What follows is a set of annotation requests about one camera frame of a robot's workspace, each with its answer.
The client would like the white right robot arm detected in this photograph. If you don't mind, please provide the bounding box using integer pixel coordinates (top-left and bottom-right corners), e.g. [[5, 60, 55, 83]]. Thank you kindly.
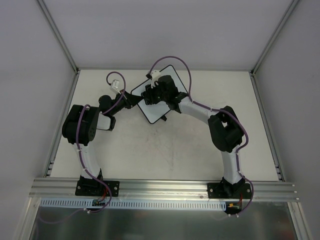
[[141, 75, 245, 198]]

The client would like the right aluminium table edge rail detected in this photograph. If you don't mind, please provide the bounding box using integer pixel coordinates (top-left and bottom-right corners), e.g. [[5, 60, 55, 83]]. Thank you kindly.
[[249, 72, 286, 182]]

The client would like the small black-framed whiteboard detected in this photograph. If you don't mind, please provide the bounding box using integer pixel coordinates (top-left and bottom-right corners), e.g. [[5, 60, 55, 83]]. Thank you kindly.
[[131, 65, 187, 124]]

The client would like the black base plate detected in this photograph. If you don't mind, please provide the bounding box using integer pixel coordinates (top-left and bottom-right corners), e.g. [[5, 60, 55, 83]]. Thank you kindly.
[[206, 182, 253, 200], [75, 178, 120, 197]]

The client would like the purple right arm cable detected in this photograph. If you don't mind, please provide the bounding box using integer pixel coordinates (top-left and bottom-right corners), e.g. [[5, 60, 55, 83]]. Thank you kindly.
[[145, 55, 254, 221]]

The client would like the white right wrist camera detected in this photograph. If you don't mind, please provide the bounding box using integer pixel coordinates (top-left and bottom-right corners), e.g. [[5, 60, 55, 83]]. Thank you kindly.
[[150, 70, 161, 88]]

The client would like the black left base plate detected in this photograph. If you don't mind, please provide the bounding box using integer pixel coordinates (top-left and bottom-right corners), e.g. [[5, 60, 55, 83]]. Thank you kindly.
[[75, 178, 120, 197]]

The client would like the left aluminium table edge rail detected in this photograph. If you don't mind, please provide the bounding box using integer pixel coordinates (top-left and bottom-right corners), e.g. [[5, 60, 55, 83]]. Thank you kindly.
[[41, 70, 80, 178]]

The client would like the aluminium mounting rail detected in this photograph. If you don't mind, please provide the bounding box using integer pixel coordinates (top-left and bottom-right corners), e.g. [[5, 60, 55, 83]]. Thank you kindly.
[[28, 177, 300, 202]]

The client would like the right aluminium frame post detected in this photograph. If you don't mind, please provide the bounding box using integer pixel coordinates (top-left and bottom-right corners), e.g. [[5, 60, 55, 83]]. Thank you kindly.
[[250, 0, 300, 76]]

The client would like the aluminium frame post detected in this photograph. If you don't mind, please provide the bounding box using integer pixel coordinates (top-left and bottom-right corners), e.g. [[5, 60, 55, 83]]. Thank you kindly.
[[250, 0, 300, 76], [35, 0, 79, 74]]

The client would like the aluminium table edge rail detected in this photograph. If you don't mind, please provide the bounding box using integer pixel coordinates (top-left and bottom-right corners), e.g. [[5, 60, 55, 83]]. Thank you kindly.
[[249, 72, 286, 182], [41, 70, 80, 178]]

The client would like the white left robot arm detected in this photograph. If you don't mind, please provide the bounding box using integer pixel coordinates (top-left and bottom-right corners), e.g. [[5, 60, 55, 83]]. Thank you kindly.
[[62, 90, 143, 195]]

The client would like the left aluminium frame post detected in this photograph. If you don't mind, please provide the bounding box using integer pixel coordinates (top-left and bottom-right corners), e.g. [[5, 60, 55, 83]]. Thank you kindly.
[[35, 0, 79, 74]]

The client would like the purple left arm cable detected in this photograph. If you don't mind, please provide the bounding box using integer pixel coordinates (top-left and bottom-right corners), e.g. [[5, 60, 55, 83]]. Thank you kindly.
[[76, 71, 127, 226]]

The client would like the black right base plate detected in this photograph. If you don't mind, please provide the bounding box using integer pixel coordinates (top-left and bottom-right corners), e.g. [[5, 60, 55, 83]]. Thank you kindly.
[[206, 182, 253, 200]]

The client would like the white slotted cable duct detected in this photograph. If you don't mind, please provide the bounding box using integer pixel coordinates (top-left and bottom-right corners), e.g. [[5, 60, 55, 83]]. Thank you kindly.
[[39, 197, 227, 211]]

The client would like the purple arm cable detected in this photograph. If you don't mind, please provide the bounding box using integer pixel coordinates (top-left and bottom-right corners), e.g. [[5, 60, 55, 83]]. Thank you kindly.
[[145, 55, 254, 221], [76, 71, 127, 226]]

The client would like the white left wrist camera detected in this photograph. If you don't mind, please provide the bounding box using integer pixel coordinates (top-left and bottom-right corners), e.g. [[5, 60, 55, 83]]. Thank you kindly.
[[110, 79, 121, 94]]

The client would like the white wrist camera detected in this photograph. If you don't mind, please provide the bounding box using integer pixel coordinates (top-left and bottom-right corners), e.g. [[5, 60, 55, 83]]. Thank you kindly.
[[150, 70, 161, 88], [110, 79, 121, 94]]

